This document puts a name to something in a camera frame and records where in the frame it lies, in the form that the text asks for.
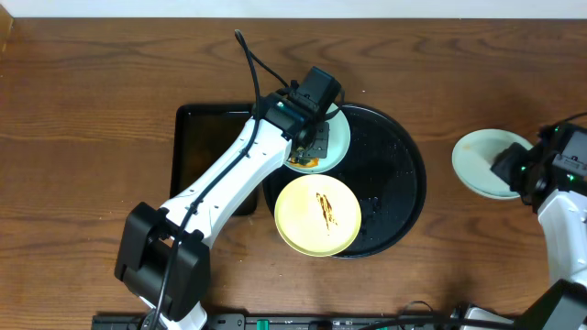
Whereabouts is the yellow plate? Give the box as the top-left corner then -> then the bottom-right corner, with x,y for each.
273,174 -> 361,257

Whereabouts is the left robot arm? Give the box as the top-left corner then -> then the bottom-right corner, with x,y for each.
115,88 -> 338,329

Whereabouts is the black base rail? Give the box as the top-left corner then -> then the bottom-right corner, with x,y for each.
90,312 -> 464,330

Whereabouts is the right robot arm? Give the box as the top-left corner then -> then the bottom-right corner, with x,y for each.
463,142 -> 586,329

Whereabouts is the light blue plate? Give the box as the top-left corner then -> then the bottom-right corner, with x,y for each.
285,104 -> 350,174
451,129 -> 532,200

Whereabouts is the black round tray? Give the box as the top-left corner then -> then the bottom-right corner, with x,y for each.
261,103 -> 428,260

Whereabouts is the green and yellow sponge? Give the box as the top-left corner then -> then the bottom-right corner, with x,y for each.
287,157 -> 319,169

